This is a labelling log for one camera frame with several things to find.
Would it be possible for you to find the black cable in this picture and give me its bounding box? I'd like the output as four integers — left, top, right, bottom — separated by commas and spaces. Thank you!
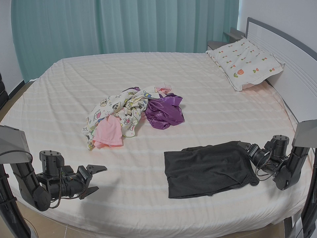
23, 217, 37, 238
0, 150, 33, 163
256, 166, 276, 181
51, 180, 63, 209

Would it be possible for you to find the pale pink garment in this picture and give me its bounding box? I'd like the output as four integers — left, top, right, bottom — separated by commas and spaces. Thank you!
155, 83, 172, 95

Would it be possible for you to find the blue-green curtain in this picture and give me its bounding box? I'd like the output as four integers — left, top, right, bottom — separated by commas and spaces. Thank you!
11, 0, 240, 82

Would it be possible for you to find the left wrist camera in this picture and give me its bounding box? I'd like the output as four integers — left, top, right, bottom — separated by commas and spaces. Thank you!
62, 166, 75, 179

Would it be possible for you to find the grey bedside table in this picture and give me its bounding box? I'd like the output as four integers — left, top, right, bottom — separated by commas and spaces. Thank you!
208, 27, 247, 51

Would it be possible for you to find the bed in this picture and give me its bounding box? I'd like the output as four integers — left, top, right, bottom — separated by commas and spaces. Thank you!
0, 17, 317, 238

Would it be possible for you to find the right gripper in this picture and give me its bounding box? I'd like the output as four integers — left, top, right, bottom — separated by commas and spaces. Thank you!
237, 141, 273, 170

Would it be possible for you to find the purple satin garment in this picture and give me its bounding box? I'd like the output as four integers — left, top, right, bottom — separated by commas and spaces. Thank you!
130, 86, 186, 130

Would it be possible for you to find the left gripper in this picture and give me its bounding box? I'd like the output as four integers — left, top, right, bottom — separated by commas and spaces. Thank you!
59, 165, 108, 200

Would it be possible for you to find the white printed pillow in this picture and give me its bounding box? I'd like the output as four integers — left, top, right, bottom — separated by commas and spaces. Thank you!
206, 38, 285, 92

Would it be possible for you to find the white printed pyjama top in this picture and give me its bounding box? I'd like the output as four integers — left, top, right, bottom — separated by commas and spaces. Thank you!
82, 86, 159, 151

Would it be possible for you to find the black T-shirt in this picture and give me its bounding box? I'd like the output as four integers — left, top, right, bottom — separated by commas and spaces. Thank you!
164, 140, 260, 199

